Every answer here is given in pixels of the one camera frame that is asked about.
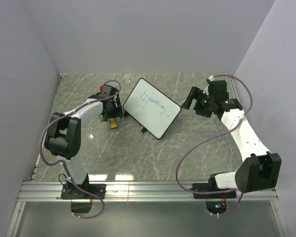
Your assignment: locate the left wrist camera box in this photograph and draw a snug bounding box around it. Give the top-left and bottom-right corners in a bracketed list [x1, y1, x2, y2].
[99, 84, 119, 99]

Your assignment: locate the aluminium mounting rail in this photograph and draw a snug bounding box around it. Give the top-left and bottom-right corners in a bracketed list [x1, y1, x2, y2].
[16, 180, 279, 202]

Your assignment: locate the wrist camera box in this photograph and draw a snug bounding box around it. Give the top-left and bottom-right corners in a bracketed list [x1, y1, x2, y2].
[99, 84, 119, 99]
[208, 80, 229, 101]

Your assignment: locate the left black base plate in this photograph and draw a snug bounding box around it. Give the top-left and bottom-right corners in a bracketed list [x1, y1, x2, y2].
[61, 183, 106, 199]

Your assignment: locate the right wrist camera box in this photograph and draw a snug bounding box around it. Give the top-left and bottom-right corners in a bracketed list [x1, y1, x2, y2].
[208, 80, 229, 101]

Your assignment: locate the small black-framed whiteboard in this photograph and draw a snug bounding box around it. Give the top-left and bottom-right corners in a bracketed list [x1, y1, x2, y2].
[122, 78, 182, 139]

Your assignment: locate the yellow bone-shaped eraser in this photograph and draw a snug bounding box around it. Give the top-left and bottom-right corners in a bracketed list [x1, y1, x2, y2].
[109, 118, 118, 129]

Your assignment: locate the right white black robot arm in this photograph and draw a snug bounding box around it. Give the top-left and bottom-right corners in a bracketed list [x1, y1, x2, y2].
[183, 86, 282, 198]

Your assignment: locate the purple cable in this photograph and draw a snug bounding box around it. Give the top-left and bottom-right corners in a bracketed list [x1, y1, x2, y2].
[38, 79, 121, 220]
[175, 74, 253, 218]

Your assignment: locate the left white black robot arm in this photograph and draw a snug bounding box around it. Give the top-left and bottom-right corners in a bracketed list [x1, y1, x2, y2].
[44, 96, 123, 198]

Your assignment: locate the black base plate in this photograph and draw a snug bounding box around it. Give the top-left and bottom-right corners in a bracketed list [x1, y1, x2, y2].
[61, 183, 106, 199]
[190, 183, 237, 199]

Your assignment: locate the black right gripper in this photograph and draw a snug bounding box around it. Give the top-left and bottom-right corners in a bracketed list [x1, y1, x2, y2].
[181, 86, 215, 118]

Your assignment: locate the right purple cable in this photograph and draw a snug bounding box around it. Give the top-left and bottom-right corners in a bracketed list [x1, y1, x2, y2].
[175, 74, 253, 218]

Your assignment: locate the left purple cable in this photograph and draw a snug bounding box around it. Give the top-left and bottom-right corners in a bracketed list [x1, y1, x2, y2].
[38, 79, 121, 220]

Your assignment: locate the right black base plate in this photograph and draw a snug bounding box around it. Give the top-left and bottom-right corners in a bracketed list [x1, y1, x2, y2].
[190, 183, 237, 199]

